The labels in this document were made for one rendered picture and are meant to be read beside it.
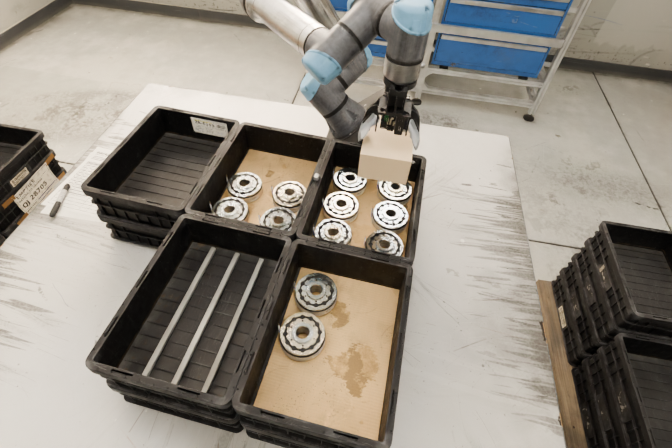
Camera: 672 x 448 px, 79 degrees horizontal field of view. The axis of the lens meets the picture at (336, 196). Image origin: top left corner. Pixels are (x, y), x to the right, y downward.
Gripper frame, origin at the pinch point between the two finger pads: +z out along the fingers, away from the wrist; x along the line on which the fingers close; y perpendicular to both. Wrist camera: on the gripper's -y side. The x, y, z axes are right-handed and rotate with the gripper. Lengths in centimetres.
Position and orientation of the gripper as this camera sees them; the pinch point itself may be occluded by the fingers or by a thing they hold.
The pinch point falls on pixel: (387, 143)
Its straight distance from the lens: 102.0
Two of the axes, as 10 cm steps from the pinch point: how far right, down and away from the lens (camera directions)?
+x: 9.8, 1.6, -0.8
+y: -1.7, 7.3, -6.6
